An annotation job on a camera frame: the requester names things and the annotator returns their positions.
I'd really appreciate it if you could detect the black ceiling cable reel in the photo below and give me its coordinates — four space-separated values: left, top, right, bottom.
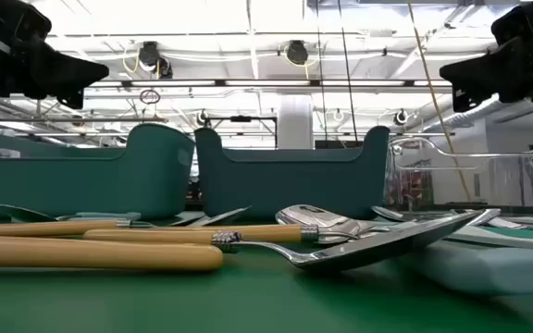
136 40 174 80
285 40 310 67

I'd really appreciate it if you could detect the yellow cable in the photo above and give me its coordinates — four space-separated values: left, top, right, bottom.
406 0 472 201

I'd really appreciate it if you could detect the light teal plastic bin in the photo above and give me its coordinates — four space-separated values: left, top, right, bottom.
0 121 196 221

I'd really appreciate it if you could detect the green table mat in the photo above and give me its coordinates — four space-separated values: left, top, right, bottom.
0 203 533 333

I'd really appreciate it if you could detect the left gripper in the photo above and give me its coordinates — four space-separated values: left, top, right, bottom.
0 0 111 111

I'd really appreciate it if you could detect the grey metal ceiling bar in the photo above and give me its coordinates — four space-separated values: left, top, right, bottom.
0 116 170 124

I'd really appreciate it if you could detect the silver ventilation duct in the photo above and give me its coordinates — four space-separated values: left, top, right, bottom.
421 94 508 135

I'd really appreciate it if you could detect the white building pillar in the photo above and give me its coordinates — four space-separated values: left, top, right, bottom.
278 94 315 150

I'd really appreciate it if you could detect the black cable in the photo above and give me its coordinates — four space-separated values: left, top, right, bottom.
316 0 328 140
338 0 359 142

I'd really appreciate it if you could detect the blue-grey plastic bin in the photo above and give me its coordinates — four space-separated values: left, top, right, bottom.
193 125 390 221

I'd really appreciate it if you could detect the orange-handled metal spoon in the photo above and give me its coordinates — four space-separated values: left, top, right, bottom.
83 210 481 275
0 235 225 273
0 205 252 238
164 224 374 245

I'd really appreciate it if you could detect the black metal gantry frame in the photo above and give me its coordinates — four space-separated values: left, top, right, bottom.
204 115 279 150

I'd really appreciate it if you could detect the long ceiling light fixture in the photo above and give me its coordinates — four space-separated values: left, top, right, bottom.
83 78 452 89

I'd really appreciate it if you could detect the clear plastic bin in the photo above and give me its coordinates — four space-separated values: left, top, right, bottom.
385 135 533 210

